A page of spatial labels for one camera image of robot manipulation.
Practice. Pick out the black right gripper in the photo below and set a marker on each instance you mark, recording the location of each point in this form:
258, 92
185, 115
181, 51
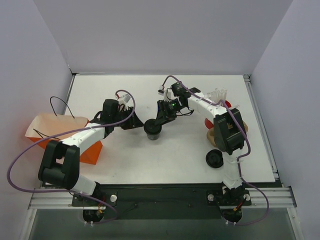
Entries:
163, 110

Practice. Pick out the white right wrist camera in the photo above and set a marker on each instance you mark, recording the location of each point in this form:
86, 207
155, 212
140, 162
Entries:
166, 93

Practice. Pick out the black cup lid on table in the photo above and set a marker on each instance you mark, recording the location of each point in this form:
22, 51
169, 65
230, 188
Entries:
214, 158

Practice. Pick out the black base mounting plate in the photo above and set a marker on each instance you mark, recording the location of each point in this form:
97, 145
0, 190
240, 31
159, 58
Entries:
164, 211

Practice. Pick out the brown cardboard cup carrier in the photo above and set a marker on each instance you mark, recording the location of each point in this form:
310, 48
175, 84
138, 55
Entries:
210, 136

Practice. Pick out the orange paper bag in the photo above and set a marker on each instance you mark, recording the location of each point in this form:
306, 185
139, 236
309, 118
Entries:
48, 124

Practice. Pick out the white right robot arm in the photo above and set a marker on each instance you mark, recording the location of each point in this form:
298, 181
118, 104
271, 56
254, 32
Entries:
229, 137

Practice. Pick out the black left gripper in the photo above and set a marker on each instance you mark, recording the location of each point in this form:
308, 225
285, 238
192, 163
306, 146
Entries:
130, 119

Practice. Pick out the black cup lid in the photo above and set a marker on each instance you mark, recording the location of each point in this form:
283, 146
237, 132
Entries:
151, 128
214, 158

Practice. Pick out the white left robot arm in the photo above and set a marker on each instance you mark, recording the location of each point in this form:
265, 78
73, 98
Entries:
60, 165

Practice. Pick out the red straw holder cup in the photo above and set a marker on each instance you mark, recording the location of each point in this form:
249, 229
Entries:
208, 123

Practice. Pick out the aluminium frame rail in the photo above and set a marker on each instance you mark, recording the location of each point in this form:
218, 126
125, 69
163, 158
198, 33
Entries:
274, 197

